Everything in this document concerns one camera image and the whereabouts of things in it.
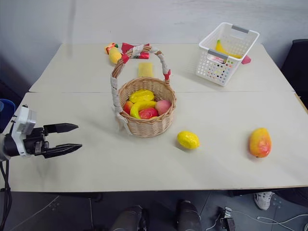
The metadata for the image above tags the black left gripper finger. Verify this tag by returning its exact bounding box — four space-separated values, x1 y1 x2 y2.
43 123 79 135
43 143 83 159

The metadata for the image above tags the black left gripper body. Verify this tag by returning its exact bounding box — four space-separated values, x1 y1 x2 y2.
23 127 50 157

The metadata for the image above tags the red yellow fruit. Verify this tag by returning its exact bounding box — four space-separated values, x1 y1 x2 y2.
123 101 134 115

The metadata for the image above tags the yellow banana in wicker basket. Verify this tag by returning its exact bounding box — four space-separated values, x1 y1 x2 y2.
129 101 157 119

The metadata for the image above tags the yellow plush fruit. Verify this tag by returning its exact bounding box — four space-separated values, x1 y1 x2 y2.
108 47 123 64

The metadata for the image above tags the white plastic perforated basket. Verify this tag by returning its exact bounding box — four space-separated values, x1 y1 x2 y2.
195 22 260 87

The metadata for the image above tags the yellow banana in white basket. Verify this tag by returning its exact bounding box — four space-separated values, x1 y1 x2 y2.
215 39 243 59

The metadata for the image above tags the blue bin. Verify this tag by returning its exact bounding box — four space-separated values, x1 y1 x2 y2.
0 98 16 133

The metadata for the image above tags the red apple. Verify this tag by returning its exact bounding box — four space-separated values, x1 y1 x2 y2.
138 107 159 119

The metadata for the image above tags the dark rounded robot knee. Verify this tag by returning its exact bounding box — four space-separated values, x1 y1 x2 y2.
109 205 145 231
176 200 202 231

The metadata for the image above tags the yellow sponge block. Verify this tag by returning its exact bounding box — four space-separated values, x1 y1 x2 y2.
138 62 154 78

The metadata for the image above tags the pink peach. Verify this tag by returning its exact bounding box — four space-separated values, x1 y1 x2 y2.
155 99 172 116

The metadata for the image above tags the red snack wrapper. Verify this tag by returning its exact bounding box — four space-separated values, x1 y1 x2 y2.
121 42 151 60

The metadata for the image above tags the yellow lemon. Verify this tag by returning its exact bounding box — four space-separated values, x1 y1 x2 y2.
177 130 201 150

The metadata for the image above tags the black device on floor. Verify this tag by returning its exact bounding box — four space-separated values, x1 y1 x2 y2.
220 206 236 231

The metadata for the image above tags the orange yellow mango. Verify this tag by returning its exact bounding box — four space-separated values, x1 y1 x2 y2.
249 128 272 158

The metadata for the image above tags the white sneaker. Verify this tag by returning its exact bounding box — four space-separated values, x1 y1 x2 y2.
254 191 275 211

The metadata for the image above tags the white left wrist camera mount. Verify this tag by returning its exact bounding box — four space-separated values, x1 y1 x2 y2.
10 104 38 158

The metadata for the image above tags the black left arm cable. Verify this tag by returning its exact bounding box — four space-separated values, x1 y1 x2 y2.
0 158 13 231

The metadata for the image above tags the wicker basket with handle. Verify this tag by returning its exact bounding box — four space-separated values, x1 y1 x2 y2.
110 44 178 138

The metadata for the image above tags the white floor cable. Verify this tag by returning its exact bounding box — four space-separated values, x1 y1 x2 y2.
206 209 308 231

